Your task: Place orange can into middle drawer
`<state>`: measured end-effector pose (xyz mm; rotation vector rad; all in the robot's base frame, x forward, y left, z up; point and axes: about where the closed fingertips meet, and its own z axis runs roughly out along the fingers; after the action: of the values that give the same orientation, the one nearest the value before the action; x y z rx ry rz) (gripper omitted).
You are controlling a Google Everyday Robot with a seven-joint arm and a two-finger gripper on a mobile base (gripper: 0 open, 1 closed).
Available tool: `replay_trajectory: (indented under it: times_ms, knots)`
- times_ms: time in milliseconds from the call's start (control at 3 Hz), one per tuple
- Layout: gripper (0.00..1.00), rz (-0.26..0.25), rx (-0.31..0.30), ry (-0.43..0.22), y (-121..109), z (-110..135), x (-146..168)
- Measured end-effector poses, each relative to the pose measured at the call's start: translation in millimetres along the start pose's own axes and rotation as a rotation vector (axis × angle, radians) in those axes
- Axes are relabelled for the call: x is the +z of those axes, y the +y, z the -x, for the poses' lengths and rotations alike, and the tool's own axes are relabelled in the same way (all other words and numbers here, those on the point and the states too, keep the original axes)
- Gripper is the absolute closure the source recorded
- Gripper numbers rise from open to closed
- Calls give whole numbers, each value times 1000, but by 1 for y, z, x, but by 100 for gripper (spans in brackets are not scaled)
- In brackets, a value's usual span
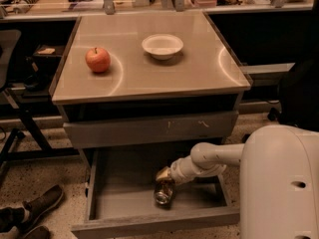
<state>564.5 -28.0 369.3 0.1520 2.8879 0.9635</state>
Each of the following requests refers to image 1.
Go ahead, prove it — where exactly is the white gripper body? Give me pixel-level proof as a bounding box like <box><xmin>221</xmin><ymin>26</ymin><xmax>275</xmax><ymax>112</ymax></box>
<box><xmin>169</xmin><ymin>156</ymin><xmax>194</xmax><ymax>185</ymax></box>

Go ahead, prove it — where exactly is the black office chair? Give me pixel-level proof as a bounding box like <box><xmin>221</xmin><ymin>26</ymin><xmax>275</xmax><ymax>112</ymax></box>
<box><xmin>268</xmin><ymin>52</ymin><xmax>319</xmax><ymax>131</ymax></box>

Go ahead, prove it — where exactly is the dark right shoe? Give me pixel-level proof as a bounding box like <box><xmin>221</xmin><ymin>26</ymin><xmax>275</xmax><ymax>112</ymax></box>
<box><xmin>22</xmin><ymin>226</ymin><xmax>51</xmax><ymax>239</ymax></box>

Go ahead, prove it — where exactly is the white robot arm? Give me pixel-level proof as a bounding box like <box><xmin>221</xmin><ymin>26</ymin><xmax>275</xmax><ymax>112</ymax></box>
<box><xmin>156</xmin><ymin>124</ymin><xmax>319</xmax><ymax>239</ymax></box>

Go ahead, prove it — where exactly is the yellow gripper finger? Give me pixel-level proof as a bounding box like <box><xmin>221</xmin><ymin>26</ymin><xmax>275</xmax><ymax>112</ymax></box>
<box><xmin>156</xmin><ymin>166</ymin><xmax>172</xmax><ymax>182</ymax></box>

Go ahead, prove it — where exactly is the red apple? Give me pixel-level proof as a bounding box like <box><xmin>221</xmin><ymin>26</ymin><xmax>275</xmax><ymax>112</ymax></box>
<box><xmin>85</xmin><ymin>47</ymin><xmax>111</xmax><ymax>73</ymax></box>

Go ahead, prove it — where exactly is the white bowl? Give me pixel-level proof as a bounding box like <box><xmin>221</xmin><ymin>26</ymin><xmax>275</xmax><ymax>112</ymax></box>
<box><xmin>142</xmin><ymin>34</ymin><xmax>183</xmax><ymax>60</ymax></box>

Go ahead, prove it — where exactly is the open grey middle drawer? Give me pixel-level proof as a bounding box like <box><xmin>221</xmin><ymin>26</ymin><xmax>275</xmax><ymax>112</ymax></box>
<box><xmin>72</xmin><ymin>142</ymin><xmax>239</xmax><ymax>239</ymax></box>

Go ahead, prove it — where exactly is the grey drawer cabinet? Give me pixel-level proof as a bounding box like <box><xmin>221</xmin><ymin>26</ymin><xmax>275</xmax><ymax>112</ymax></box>
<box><xmin>51</xmin><ymin>12</ymin><xmax>250</xmax><ymax>161</ymax></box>

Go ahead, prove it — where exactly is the dark chair at left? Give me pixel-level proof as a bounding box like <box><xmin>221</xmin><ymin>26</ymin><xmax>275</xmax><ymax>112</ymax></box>
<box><xmin>0</xmin><ymin>29</ymin><xmax>78</xmax><ymax>164</ymax></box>

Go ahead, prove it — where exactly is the closed grey top drawer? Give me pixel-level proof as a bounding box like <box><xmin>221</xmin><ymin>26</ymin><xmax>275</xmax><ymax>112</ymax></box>
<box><xmin>64</xmin><ymin>111</ymin><xmax>238</xmax><ymax>148</ymax></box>

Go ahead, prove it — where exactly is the dark left shoe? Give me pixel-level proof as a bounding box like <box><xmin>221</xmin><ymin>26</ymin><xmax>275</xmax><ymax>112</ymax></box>
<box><xmin>0</xmin><ymin>184</ymin><xmax>65</xmax><ymax>234</ymax></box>

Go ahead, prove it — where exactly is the crushed metallic can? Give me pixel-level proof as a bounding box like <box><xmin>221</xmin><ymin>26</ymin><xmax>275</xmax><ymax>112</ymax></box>
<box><xmin>154</xmin><ymin>180</ymin><xmax>175</xmax><ymax>205</ymax></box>

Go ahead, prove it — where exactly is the dark shoe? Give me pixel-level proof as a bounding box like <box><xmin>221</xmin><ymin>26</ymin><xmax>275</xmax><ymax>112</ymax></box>
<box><xmin>0</xmin><ymin>184</ymin><xmax>65</xmax><ymax>234</ymax></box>
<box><xmin>22</xmin><ymin>226</ymin><xmax>51</xmax><ymax>239</ymax></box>

